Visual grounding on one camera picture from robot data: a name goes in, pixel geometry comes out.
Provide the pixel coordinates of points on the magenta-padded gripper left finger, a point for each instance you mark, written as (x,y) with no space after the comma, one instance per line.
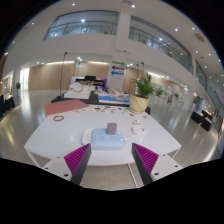
(77,159)

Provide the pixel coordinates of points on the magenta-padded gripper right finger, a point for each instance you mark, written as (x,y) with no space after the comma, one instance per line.
(146,159)

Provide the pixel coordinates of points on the grey-purple charger block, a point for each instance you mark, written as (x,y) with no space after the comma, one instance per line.
(112,128)

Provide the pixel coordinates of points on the light blue power strip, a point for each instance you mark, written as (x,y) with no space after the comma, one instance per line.
(100,140)

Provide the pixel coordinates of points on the small brown wooden piece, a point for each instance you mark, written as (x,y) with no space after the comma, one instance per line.
(144,116)
(131,114)

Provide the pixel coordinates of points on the pink flat board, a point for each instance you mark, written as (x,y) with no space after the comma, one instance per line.
(65,106)

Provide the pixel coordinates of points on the potted plant in striped pot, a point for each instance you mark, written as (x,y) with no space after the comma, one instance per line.
(138,104)

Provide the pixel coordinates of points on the sheet of colourful stickers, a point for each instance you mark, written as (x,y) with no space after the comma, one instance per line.
(108,109)

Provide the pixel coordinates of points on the black display platform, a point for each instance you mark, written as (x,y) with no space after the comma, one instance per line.
(91,98)

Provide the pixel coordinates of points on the group of dark seats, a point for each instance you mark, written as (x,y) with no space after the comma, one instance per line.
(201,120)

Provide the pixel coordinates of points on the blue-based white building model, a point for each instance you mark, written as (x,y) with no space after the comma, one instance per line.
(111,99)

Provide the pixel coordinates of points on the black lamp pole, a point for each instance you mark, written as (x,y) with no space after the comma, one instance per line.
(61,76)

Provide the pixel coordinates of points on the group of dark chairs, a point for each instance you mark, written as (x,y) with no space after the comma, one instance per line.
(7,104)

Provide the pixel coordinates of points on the small distant potted plant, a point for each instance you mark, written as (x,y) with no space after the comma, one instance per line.
(18,85)

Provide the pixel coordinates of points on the sign with coloured arrows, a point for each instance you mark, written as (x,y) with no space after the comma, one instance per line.
(118,68)

